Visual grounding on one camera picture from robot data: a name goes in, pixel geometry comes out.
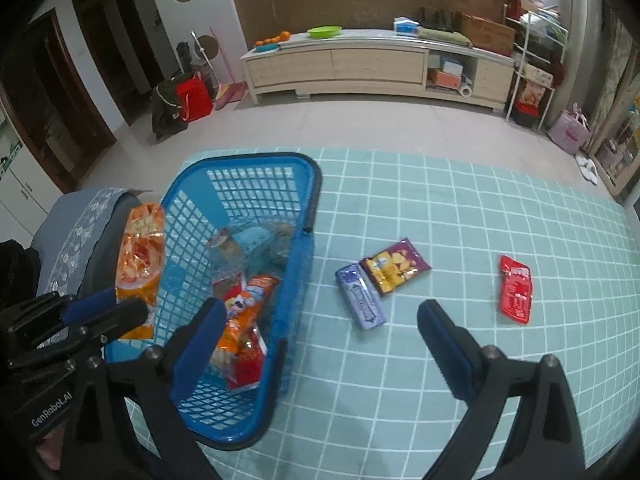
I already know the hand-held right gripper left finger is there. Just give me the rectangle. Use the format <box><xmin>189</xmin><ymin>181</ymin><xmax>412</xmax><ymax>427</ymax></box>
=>
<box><xmin>65</xmin><ymin>300</ymin><xmax>228</xmax><ymax>480</ymax></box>

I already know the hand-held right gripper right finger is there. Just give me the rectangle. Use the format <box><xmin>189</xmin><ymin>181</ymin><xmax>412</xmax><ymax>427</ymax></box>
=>
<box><xmin>417</xmin><ymin>300</ymin><xmax>586</xmax><ymax>480</ymax></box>

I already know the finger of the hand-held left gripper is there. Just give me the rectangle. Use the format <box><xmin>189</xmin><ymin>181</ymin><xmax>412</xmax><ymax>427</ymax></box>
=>
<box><xmin>5</xmin><ymin>287</ymin><xmax>121</xmax><ymax>347</ymax></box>
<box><xmin>20</xmin><ymin>299</ymin><xmax>150</xmax><ymax>372</ymax></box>

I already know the red snack packet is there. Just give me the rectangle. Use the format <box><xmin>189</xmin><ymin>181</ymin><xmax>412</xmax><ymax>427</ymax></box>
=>
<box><xmin>498</xmin><ymin>255</ymin><xmax>533</xmax><ymax>325</ymax></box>
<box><xmin>212</xmin><ymin>280</ymin><xmax>266</xmax><ymax>391</ymax></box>

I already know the orange snack bag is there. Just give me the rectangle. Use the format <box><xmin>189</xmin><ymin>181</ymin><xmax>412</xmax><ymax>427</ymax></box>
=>
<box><xmin>115</xmin><ymin>202</ymin><xmax>167</xmax><ymax>341</ymax></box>

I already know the orange swirl cake packet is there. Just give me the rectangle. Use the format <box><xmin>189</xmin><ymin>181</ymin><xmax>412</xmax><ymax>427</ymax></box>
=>
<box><xmin>212</xmin><ymin>274</ymin><xmax>280</xmax><ymax>361</ymax></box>

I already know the clear blue striped snack bag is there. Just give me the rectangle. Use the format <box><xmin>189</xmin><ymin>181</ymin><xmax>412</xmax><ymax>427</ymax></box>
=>
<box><xmin>207</xmin><ymin>225</ymin><xmax>296</xmax><ymax>281</ymax></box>

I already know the blue plastic basket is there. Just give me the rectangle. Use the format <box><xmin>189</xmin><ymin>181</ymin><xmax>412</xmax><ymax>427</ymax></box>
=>
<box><xmin>102</xmin><ymin>152</ymin><xmax>323</xmax><ymax>451</ymax></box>

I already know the chair with grey floral cover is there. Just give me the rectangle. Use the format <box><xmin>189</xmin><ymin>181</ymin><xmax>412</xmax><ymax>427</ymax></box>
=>
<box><xmin>32</xmin><ymin>187</ymin><xmax>151</xmax><ymax>301</ymax></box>

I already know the purple chip packet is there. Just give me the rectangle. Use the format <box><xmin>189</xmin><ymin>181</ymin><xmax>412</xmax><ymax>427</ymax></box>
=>
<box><xmin>359</xmin><ymin>238</ymin><xmax>432</xmax><ymax>298</ymax></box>

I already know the lavender snack packet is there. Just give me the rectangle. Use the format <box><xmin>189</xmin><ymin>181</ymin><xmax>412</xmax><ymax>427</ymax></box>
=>
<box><xmin>335</xmin><ymin>263</ymin><xmax>387</xmax><ymax>332</ymax></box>

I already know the teal checkered tablecloth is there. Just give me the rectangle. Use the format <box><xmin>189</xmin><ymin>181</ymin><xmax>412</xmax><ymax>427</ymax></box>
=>
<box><xmin>125</xmin><ymin>147</ymin><xmax>640</xmax><ymax>480</ymax></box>

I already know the black bag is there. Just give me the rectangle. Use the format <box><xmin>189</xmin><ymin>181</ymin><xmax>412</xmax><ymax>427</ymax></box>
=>
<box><xmin>151</xmin><ymin>77</ymin><xmax>191</xmax><ymax>141</ymax></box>

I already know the dark wooden door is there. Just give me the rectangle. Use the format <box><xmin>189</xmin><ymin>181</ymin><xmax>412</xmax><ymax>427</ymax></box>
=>
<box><xmin>0</xmin><ymin>0</ymin><xmax>166</xmax><ymax>192</ymax></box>

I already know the pair of white slippers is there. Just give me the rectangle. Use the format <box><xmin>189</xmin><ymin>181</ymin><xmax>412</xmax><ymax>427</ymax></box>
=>
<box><xmin>575</xmin><ymin>154</ymin><xmax>600</xmax><ymax>186</ymax></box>

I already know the red shopping bag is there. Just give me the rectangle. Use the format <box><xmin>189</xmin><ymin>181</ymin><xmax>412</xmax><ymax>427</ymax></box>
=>
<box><xmin>175</xmin><ymin>72</ymin><xmax>215</xmax><ymax>122</ymax></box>

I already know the pink gift bag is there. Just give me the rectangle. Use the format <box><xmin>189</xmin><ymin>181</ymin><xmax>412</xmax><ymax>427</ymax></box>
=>
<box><xmin>549</xmin><ymin>105</ymin><xmax>591</xmax><ymax>155</ymax></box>

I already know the pink folded mat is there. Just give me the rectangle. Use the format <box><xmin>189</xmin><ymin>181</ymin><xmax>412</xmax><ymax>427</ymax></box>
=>
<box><xmin>215</xmin><ymin>81</ymin><xmax>247</xmax><ymax>110</ymax></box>

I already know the beige low cabinet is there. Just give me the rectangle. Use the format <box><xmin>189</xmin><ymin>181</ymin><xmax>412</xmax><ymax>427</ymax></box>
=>
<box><xmin>240</xmin><ymin>30</ymin><xmax>516</xmax><ymax>111</ymax></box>

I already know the green folded cloth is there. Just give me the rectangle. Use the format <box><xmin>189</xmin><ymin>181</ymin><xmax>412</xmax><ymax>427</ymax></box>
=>
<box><xmin>417</xmin><ymin>27</ymin><xmax>472</xmax><ymax>47</ymax></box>

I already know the white metal rack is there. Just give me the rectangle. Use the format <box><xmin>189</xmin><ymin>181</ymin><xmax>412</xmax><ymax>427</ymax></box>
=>
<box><xmin>504</xmin><ymin>0</ymin><xmax>570</xmax><ymax>128</ymax></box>

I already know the brown cardboard box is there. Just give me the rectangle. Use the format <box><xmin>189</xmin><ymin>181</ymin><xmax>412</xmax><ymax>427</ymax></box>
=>
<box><xmin>460</xmin><ymin>14</ymin><xmax>516</xmax><ymax>57</ymax></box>

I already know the long-handled mop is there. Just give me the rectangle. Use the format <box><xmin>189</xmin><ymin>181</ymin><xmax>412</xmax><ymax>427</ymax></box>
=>
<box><xmin>190</xmin><ymin>30</ymin><xmax>220</xmax><ymax>92</ymax></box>

